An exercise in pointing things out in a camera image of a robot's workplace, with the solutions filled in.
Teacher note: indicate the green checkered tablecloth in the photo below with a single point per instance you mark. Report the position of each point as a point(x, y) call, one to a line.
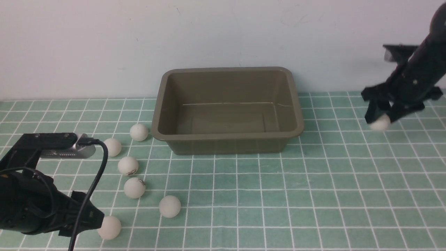
point(339, 186)

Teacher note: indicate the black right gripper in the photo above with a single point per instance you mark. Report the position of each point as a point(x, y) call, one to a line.
point(401, 95)

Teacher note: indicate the white ping-pong ball plain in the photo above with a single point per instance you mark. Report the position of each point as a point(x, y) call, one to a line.
point(134, 188)

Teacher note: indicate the white ping-pong ball bin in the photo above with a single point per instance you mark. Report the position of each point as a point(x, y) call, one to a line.
point(139, 132)

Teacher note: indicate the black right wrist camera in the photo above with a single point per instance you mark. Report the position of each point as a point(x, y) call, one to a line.
point(398, 53)

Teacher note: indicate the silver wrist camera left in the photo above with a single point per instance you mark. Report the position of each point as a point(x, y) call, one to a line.
point(57, 145)

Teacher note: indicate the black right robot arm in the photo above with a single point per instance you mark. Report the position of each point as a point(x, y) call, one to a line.
point(430, 55)

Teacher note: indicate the olive green plastic bin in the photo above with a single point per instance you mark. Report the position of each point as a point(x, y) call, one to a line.
point(227, 110)

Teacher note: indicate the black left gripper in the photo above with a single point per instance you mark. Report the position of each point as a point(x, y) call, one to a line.
point(33, 205)

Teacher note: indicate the white ping-pong ball red logo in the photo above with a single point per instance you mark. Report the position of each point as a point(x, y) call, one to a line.
point(128, 165)

